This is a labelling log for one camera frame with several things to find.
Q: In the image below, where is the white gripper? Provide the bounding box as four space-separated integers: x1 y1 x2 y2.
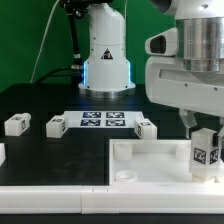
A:
145 56 224 147

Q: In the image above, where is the white square tabletop tray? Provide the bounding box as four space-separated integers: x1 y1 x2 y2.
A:
108 138 224 188

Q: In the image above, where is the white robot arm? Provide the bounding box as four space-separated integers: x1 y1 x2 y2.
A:
60 0 224 143

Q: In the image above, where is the white front fence bar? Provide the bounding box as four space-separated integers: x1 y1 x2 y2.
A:
0 183 224 214

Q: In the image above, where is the white marker sheet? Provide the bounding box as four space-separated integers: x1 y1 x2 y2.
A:
64 111 143 128

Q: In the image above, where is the white left fence piece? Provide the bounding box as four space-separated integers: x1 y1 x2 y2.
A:
0 143 6 166

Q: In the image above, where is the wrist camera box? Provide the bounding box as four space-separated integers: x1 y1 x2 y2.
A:
145 28 179 57

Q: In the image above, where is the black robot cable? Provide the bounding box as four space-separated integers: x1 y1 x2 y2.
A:
34 4 88 84

